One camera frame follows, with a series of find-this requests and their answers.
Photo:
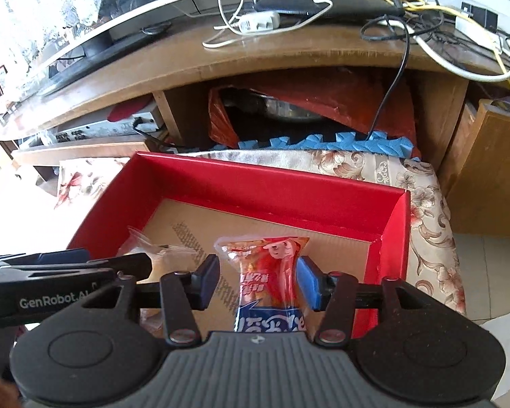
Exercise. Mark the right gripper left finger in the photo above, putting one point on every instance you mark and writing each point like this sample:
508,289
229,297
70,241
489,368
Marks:
181,294

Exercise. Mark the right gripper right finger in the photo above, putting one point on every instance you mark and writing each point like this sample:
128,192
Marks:
332,293

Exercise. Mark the clear bag bread bun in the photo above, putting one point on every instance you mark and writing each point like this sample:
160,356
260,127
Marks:
165,258

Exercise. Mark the blue red spicy snack bag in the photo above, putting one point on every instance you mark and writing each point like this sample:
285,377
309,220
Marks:
267,297

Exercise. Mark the red cardboard box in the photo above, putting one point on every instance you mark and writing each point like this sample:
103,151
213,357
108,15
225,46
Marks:
255,229

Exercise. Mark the floral table cloth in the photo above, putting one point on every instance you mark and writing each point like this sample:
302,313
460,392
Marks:
433,264

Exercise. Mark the blue foam mat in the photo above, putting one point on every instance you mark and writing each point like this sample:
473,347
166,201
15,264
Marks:
378,143

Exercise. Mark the silver DVD player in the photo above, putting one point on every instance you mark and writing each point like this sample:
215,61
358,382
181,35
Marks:
96,125

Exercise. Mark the wooden side box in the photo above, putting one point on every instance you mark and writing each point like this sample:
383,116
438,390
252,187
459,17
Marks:
474,176

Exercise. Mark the red plastic bag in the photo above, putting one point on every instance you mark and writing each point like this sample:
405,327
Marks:
354,97

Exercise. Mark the wooden TV cabinet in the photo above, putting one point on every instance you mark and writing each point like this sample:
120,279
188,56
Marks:
177,71

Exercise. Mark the white power adapter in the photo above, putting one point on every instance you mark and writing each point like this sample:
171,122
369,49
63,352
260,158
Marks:
258,22

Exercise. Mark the black wifi router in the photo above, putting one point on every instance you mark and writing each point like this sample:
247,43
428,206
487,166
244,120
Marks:
343,10

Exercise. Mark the television set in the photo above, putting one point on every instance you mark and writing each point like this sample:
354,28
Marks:
122,27

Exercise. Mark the white power strip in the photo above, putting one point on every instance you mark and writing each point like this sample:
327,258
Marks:
497,43

